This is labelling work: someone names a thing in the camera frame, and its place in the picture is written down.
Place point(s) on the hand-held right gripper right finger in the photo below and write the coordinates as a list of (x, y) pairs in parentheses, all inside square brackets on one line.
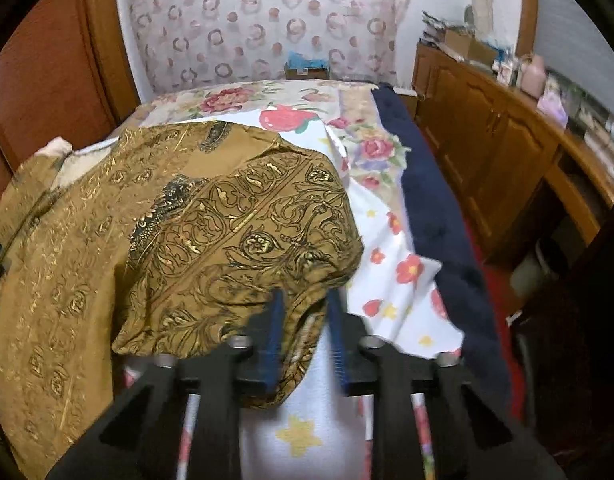
[(338, 340)]

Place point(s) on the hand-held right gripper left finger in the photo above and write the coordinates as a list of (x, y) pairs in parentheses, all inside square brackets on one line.
[(274, 332)]

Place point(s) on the brown paisley print garment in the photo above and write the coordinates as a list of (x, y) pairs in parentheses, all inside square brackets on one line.
[(187, 240)]

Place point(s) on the white fruit print blanket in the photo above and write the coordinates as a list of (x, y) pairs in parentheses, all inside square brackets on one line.
[(412, 300)]

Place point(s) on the beige pillow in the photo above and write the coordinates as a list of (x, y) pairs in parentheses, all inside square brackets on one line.
[(52, 149)]

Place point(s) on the navy blue blanket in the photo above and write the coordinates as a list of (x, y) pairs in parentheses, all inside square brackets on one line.
[(437, 220)]

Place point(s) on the red cloth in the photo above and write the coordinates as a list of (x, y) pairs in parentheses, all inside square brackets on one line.
[(492, 290)]

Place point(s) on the floral bedspread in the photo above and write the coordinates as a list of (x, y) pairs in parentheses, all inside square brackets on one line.
[(367, 150)]

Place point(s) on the wooden door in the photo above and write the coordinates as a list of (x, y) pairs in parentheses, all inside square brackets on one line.
[(52, 60)]

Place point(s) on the wooden sideboard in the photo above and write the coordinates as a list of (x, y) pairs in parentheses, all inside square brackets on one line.
[(492, 130)]

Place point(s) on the box with blue contents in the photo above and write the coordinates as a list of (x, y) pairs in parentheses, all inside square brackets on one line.
[(307, 65)]

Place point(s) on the circle pattern curtain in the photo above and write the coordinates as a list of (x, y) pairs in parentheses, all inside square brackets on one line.
[(267, 20)]

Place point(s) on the purple tissue box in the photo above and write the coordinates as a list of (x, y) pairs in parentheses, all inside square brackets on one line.
[(552, 105)]

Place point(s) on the cardboard box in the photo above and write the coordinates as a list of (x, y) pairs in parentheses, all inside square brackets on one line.
[(467, 42)]

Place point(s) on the stack of papers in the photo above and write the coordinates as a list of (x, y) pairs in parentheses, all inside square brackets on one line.
[(434, 27)]

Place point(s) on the pink thermos jug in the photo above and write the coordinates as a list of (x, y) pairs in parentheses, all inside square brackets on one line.
[(534, 77)]

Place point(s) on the grey window blind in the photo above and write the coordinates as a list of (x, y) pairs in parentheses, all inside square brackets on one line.
[(577, 25)]

